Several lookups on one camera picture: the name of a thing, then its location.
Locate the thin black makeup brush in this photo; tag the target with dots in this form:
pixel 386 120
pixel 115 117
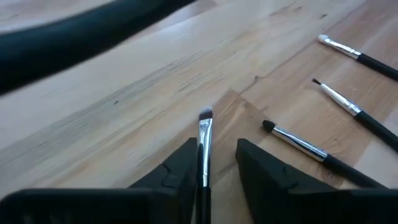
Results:
pixel 298 143
pixel 340 100
pixel 340 47
pixel 205 137

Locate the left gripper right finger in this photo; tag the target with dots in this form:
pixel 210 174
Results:
pixel 264 180

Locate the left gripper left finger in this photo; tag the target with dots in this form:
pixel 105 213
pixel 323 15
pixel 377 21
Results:
pixel 177 193

